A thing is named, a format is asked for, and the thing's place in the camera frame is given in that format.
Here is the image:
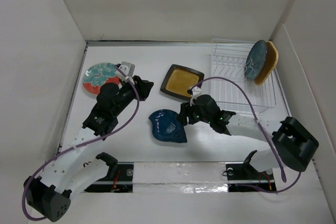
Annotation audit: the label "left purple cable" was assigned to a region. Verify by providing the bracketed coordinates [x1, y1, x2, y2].
[21, 63, 140, 221]

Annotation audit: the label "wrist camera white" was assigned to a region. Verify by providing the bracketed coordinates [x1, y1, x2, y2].
[115, 61, 135, 82]
[187, 86, 203, 106]

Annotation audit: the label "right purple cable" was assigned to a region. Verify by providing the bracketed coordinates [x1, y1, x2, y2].
[190, 76, 301, 194]

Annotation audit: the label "teal round plate white blossoms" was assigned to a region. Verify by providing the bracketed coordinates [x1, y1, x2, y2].
[245, 40, 267, 80]

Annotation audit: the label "purple cable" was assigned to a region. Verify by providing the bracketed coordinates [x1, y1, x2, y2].
[190, 76, 301, 194]
[21, 63, 140, 221]

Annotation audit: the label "white wire dish rack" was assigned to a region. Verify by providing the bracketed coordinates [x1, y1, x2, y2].
[210, 38, 276, 115]

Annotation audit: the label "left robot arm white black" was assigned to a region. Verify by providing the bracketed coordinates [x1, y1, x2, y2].
[22, 76, 154, 222]

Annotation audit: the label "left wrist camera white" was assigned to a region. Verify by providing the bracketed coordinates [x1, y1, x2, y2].
[115, 61, 135, 82]

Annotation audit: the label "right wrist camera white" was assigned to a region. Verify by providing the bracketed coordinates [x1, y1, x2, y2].
[187, 86, 203, 106]

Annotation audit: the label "brown black square plate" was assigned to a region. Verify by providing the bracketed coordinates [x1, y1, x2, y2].
[160, 64, 204, 101]

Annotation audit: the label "dark blue leaf-shaped plate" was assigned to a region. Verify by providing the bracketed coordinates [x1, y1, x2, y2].
[149, 109, 187, 144]

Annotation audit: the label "woven bamboo square plate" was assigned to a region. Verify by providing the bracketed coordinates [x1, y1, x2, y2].
[254, 41, 279, 86]

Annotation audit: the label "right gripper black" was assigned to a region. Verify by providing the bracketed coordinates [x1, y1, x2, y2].
[176, 100, 212, 126]

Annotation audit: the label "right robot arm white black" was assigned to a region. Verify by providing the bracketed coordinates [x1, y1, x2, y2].
[177, 94, 319, 178]

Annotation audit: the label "red teal floral round plate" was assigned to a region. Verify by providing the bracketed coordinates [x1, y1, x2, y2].
[82, 62, 122, 95]

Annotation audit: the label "aluminium base rail with mounts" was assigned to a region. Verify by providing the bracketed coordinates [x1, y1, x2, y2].
[85, 162, 277, 194]

